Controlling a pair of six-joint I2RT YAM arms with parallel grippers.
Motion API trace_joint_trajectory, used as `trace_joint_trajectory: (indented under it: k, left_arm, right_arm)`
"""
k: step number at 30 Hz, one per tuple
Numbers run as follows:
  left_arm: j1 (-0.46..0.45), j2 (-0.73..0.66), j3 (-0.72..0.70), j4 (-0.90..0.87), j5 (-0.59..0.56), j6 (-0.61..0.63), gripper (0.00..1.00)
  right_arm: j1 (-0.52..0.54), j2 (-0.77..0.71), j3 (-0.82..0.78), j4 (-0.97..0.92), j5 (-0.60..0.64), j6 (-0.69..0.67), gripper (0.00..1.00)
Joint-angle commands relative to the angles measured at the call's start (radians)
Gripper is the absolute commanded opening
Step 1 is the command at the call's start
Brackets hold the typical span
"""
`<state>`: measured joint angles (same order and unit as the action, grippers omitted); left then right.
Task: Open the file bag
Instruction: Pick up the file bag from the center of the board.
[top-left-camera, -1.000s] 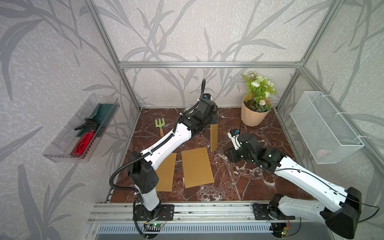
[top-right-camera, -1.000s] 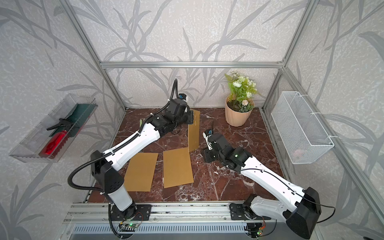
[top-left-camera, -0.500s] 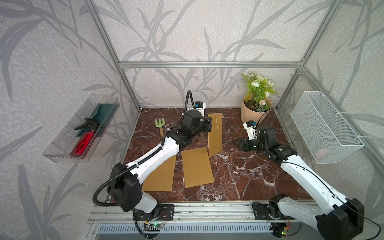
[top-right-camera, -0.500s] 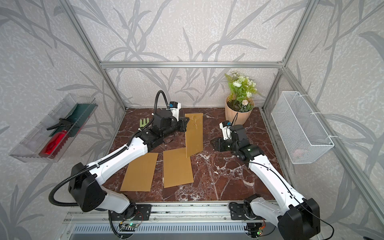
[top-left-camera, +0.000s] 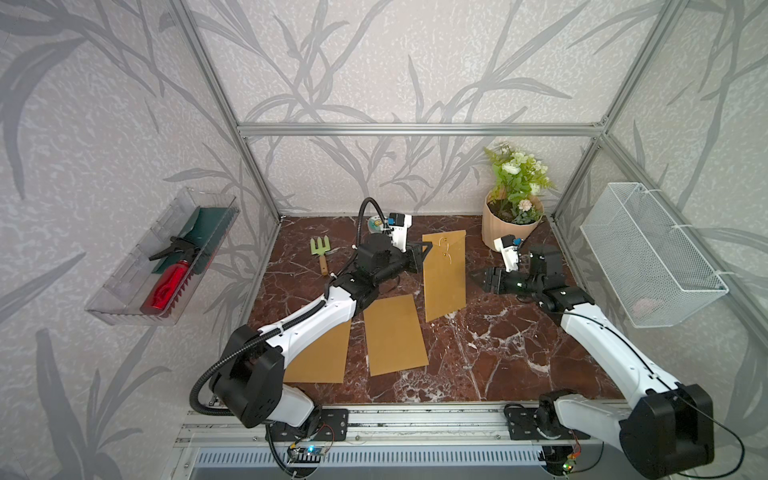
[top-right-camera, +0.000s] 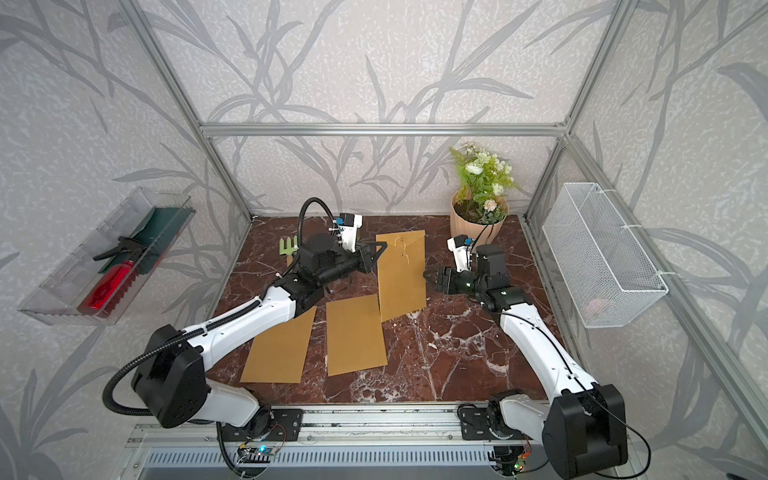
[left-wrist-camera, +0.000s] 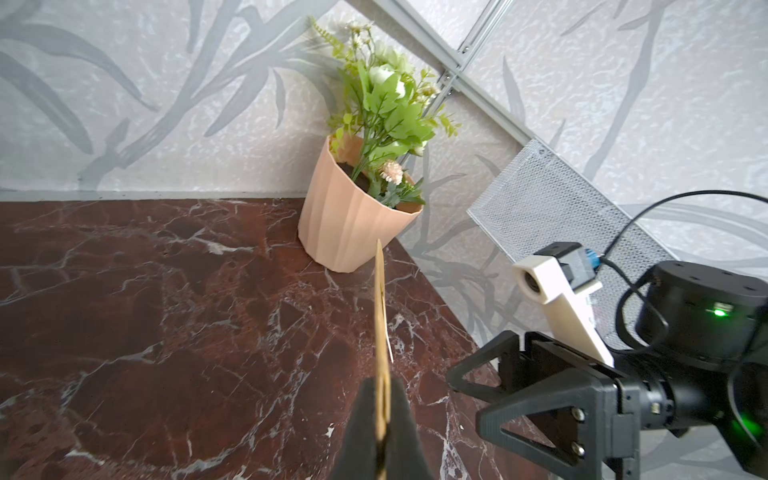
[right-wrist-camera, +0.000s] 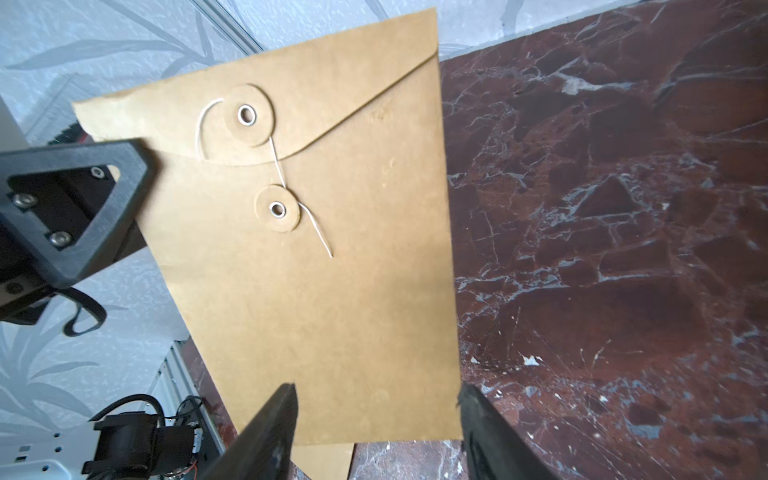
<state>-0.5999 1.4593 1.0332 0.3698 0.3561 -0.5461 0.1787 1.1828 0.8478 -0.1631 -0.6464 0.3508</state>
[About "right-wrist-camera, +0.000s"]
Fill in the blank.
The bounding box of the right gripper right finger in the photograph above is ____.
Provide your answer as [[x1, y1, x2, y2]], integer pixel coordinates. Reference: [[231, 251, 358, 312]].
[[458, 382, 557, 480]]

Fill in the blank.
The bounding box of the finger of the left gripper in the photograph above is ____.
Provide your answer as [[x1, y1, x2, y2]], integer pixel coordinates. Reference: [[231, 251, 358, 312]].
[[1, 139, 157, 289]]

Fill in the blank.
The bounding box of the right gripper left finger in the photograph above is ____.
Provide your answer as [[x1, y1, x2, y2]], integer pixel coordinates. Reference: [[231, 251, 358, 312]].
[[200, 383, 298, 480]]

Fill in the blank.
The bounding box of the white closure string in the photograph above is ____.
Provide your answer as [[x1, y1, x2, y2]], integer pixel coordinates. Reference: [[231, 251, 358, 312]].
[[195, 97, 335, 260]]

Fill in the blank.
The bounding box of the kraft file bag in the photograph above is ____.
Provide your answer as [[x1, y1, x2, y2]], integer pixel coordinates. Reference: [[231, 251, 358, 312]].
[[291, 443, 355, 480], [74, 9, 461, 445]]

